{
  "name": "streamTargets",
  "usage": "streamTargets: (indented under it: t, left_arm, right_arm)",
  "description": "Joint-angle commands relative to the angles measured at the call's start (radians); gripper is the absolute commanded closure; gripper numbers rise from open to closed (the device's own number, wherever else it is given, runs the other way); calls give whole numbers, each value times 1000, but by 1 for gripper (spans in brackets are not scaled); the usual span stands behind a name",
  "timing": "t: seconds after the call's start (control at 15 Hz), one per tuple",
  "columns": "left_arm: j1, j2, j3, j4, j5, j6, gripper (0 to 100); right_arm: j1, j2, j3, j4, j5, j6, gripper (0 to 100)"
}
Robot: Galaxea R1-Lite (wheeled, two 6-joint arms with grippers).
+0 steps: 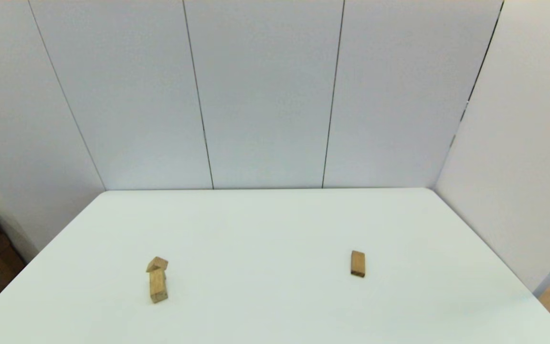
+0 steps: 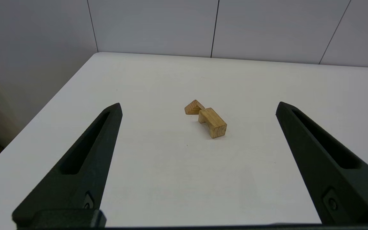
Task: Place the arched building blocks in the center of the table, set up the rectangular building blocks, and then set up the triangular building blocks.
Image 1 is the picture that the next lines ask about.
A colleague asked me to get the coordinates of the rectangular wooden building block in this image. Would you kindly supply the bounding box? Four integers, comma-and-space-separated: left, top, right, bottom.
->
351, 250, 366, 278

